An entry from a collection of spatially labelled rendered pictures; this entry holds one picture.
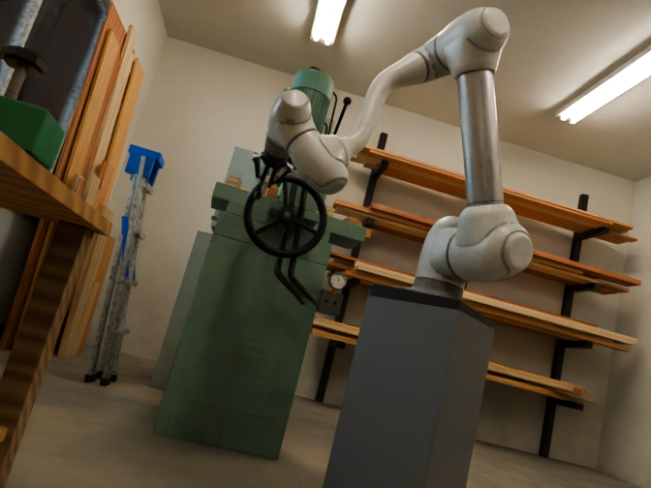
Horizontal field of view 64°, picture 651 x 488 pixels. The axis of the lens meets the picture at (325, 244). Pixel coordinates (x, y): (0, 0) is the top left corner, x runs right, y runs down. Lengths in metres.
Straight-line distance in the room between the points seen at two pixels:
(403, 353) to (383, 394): 0.13
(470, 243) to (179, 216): 3.33
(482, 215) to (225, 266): 0.93
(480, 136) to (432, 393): 0.71
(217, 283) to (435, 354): 0.83
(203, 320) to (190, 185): 2.76
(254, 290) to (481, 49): 1.08
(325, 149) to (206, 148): 3.32
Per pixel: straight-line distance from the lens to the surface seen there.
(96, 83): 3.42
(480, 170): 1.50
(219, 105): 4.77
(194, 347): 1.88
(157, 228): 4.49
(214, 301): 1.88
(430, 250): 1.62
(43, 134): 0.64
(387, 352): 1.53
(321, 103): 2.21
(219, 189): 1.94
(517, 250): 1.43
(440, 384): 1.45
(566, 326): 4.57
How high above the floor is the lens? 0.41
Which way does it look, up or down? 11 degrees up
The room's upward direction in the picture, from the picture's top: 14 degrees clockwise
